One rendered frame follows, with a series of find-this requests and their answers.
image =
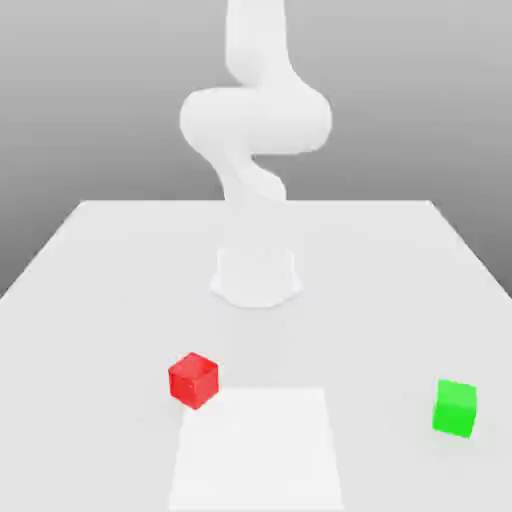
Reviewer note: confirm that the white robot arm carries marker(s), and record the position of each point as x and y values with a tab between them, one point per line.
256	120

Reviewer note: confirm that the small red cube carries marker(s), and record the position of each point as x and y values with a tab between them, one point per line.
193	380

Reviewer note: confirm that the small green cube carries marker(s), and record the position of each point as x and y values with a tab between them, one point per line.
454	408

